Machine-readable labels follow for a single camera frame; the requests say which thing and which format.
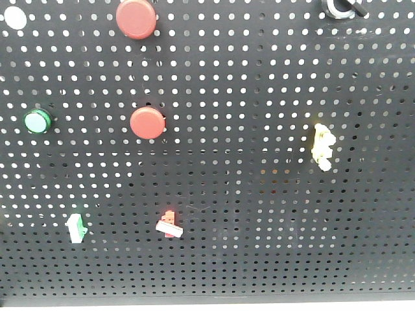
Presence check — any black perforated pegboard panel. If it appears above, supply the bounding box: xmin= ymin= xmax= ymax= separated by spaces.
xmin=1 ymin=1 xmax=414 ymax=307

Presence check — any lower red mushroom button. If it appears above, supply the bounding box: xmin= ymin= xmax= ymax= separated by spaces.
xmin=130 ymin=106 xmax=165 ymax=139

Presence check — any red mushroom button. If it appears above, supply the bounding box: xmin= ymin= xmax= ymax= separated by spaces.
xmin=115 ymin=0 xmax=157 ymax=40
xmin=130 ymin=106 xmax=165 ymax=139

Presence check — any upper red mushroom button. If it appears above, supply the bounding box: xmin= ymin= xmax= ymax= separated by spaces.
xmin=115 ymin=0 xmax=157 ymax=40

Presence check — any green round push button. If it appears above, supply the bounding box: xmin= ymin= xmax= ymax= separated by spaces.
xmin=23 ymin=108 xmax=53 ymax=133

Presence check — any white round cap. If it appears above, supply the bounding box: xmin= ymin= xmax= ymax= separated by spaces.
xmin=4 ymin=6 xmax=27 ymax=30

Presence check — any red white rocker switch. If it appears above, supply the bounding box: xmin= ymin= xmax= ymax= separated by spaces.
xmin=156 ymin=210 xmax=184 ymax=238

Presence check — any yellow toggle switch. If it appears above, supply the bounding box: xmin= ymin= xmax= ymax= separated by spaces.
xmin=311 ymin=123 xmax=337 ymax=172

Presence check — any green white rocker switch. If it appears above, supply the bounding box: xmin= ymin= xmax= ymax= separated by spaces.
xmin=66 ymin=213 xmax=88 ymax=244

